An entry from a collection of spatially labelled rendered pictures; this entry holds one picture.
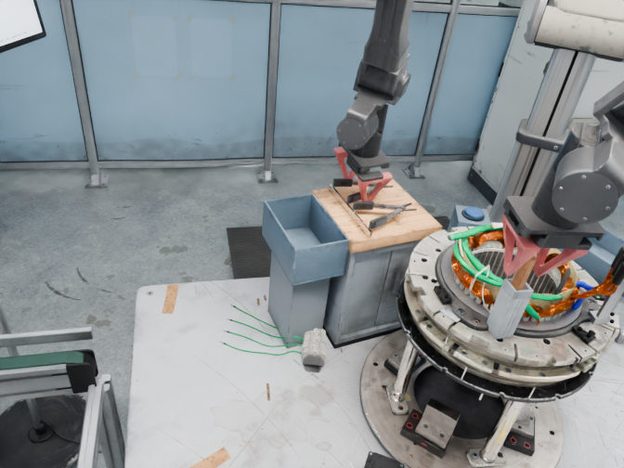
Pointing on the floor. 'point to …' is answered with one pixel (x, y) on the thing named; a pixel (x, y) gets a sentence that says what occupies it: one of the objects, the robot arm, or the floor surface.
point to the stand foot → (18, 429)
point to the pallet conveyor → (67, 359)
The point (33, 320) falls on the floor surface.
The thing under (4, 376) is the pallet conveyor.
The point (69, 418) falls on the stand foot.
